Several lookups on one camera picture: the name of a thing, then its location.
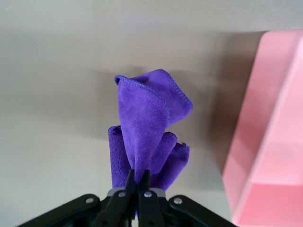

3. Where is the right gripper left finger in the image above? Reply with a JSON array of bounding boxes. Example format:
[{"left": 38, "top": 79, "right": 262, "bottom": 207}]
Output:
[{"left": 16, "top": 169, "right": 136, "bottom": 227}]

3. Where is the pink plastic bin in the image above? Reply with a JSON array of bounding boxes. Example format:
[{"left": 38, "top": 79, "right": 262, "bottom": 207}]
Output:
[{"left": 222, "top": 29, "right": 303, "bottom": 227}]

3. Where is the purple microfibre cloth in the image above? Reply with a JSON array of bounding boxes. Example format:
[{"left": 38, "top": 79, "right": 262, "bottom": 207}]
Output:
[{"left": 107, "top": 69, "right": 195, "bottom": 192}]

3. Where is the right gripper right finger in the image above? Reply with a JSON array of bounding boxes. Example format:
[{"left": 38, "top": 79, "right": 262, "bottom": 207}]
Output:
[{"left": 138, "top": 169, "right": 235, "bottom": 227}]

